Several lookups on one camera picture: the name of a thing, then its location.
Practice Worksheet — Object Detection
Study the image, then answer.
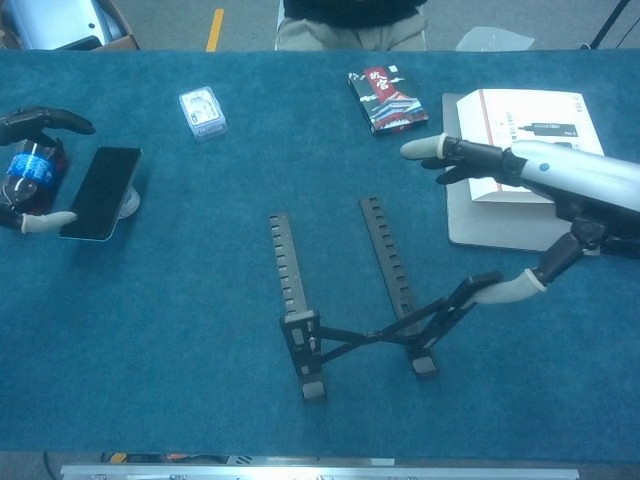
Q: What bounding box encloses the translucent plastic sheet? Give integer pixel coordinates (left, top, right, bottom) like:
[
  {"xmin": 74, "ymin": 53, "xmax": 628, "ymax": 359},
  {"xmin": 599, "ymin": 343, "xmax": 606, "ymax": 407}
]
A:
[{"xmin": 455, "ymin": 26, "xmax": 536, "ymax": 52}]

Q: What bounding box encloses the brown cardboard box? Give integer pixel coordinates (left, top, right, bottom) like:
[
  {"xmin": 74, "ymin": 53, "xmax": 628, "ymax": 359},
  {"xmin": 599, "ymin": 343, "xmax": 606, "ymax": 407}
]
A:
[{"xmin": 0, "ymin": 0, "xmax": 141, "ymax": 51}]

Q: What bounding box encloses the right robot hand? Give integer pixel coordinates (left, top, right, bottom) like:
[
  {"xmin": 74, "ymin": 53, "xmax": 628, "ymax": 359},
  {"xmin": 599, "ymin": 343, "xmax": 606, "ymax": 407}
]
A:
[{"xmin": 399, "ymin": 134, "xmax": 640, "ymax": 306}]

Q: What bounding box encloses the white USB cable box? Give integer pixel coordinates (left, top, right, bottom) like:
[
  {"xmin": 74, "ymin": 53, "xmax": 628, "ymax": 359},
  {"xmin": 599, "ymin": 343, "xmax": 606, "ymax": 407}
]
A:
[{"xmin": 455, "ymin": 88, "xmax": 606, "ymax": 205}]

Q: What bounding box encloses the black tripod leg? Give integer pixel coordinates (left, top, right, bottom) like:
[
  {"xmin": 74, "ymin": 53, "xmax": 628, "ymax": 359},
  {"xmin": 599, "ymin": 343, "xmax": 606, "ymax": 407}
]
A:
[{"xmin": 579, "ymin": 0, "xmax": 640, "ymax": 50}]

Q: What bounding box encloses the black red playing card box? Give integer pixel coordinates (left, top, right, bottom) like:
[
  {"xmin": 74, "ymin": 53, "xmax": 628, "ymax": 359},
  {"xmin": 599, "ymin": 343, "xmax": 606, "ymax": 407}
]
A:
[{"xmin": 347, "ymin": 64, "xmax": 430, "ymax": 137}]

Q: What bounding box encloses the aluminium profile rail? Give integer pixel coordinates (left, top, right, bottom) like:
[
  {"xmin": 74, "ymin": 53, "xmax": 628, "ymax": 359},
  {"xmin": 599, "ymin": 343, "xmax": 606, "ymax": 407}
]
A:
[{"xmin": 59, "ymin": 463, "xmax": 581, "ymax": 480}]

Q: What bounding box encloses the round white phone holder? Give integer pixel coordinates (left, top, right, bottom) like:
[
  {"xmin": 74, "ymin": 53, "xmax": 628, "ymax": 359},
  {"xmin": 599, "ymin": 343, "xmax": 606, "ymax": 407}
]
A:
[{"xmin": 119, "ymin": 169, "xmax": 147, "ymax": 221}]

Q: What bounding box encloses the grey device in cardboard box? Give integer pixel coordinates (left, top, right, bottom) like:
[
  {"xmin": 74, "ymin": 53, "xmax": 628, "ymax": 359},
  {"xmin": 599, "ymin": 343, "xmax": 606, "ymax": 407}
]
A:
[{"xmin": 3, "ymin": 0, "xmax": 114, "ymax": 50}]

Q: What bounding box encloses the clear plastic card case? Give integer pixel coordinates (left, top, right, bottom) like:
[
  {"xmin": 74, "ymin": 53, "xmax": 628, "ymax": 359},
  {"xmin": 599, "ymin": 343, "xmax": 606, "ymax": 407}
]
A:
[{"xmin": 178, "ymin": 85, "xmax": 229, "ymax": 142}]

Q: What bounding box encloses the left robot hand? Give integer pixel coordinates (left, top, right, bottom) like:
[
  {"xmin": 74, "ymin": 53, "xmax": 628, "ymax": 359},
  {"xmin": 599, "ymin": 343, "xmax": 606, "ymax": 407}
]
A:
[{"xmin": 0, "ymin": 106, "xmax": 96, "ymax": 235}]

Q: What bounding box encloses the black folding laptop stand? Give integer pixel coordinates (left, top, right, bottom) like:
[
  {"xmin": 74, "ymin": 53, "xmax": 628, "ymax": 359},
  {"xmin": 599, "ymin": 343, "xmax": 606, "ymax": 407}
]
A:
[{"xmin": 267, "ymin": 195, "xmax": 504, "ymax": 405}]

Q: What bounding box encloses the cola bottle with blue label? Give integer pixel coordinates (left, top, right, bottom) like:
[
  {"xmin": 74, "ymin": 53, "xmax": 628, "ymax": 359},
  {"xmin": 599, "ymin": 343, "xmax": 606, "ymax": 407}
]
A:
[{"xmin": 0, "ymin": 138, "xmax": 70, "ymax": 217}]

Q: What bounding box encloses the teal felt table cloth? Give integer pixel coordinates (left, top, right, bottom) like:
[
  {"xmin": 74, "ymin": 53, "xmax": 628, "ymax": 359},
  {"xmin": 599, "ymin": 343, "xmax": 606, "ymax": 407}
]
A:
[{"xmin": 0, "ymin": 48, "xmax": 640, "ymax": 464}]

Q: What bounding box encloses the black smartphone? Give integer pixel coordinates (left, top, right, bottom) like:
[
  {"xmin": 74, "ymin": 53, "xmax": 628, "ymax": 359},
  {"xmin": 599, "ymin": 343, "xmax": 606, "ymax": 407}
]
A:
[{"xmin": 58, "ymin": 146, "xmax": 144, "ymax": 243}]

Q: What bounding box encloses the seated person in beige trousers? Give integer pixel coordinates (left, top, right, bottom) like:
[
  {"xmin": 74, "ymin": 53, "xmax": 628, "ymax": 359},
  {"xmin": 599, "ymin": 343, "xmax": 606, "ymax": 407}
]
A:
[{"xmin": 274, "ymin": 0, "xmax": 430, "ymax": 52}]

